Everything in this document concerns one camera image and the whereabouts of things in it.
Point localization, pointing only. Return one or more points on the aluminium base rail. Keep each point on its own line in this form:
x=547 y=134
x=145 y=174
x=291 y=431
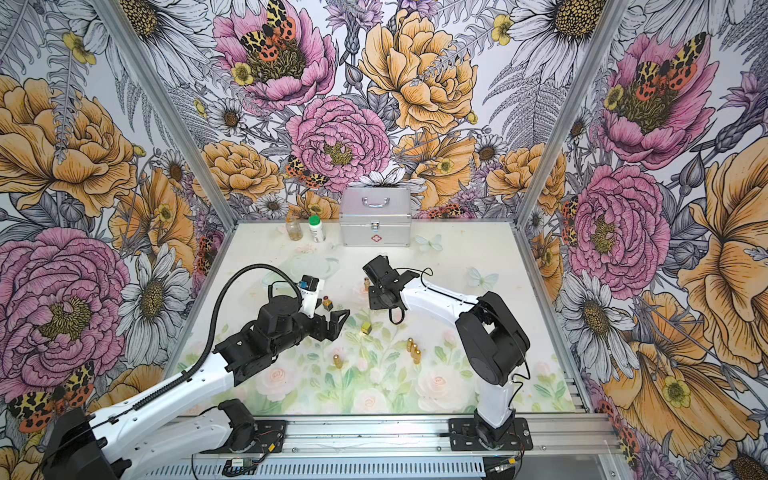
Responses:
x=542 y=446

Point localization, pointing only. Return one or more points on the white bottle green cap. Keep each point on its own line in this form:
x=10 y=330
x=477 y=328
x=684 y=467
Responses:
x=316 y=228

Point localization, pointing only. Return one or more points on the silver aluminium first aid case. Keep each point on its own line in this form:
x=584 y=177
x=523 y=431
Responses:
x=376 y=216

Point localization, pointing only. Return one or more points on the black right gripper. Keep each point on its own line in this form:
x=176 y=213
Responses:
x=373 y=298

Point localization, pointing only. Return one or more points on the gold lipstick pair upper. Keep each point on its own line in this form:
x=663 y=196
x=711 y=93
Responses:
x=411 y=344

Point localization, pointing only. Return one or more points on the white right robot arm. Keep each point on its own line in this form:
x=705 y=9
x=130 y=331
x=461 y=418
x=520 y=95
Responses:
x=493 y=340

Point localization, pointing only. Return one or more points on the gold lipstick pair lower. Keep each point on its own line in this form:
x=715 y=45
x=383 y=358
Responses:
x=416 y=356

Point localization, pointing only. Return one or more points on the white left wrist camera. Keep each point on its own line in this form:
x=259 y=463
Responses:
x=311 y=293

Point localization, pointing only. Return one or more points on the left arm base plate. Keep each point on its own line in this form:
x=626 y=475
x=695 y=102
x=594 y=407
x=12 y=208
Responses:
x=258 y=438

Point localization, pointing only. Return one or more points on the gold lipstick pair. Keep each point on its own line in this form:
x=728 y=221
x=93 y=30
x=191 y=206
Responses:
x=416 y=356
x=411 y=344

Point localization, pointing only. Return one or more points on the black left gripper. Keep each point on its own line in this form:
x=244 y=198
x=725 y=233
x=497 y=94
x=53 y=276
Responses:
x=333 y=327

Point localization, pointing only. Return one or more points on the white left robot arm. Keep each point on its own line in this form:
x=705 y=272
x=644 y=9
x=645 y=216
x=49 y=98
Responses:
x=143 y=433

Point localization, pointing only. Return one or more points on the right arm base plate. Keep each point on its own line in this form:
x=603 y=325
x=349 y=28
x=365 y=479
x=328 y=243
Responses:
x=474 y=434

